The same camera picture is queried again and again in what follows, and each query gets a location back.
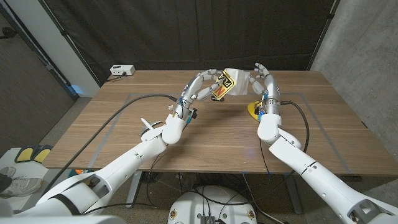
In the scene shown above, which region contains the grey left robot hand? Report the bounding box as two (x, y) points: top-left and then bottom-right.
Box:
(179, 68), (225, 108)

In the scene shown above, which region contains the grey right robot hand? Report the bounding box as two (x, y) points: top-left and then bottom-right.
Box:
(248, 62), (281, 102)

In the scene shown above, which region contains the yellow new driver bumper sticker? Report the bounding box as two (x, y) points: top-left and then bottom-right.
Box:
(211, 67), (251, 101)

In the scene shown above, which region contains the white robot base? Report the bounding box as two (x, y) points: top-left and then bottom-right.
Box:
(167, 185), (258, 224)

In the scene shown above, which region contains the yellow toy banana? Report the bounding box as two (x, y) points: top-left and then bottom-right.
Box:
(247, 101), (264, 122)

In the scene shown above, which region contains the white toy plane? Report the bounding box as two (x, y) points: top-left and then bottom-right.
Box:
(139, 117), (162, 136)

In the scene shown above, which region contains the black backdrop curtain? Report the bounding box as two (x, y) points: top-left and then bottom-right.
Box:
(39, 0), (338, 87)

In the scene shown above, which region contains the white power outlet box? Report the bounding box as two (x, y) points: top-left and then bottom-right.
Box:
(109, 64), (136, 77)

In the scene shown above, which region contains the black backdrop stand pole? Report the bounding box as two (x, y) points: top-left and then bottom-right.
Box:
(39, 0), (103, 87)
(307, 0), (340, 71)

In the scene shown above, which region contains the grey table leg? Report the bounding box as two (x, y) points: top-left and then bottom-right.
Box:
(283, 174), (303, 215)
(126, 170), (143, 208)

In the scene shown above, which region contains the yellow foot pedal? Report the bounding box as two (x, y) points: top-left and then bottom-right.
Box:
(32, 144), (53, 164)
(14, 146), (34, 164)

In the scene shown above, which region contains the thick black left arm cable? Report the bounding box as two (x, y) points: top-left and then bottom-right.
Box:
(40, 93), (180, 197)

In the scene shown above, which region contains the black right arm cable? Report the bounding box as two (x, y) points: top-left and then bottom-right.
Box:
(279, 100), (310, 153)

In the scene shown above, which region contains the black outlet box cable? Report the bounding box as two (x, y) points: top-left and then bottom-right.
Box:
(105, 72), (127, 83)

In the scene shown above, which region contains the black door handle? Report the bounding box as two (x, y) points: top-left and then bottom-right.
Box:
(0, 27), (18, 40)

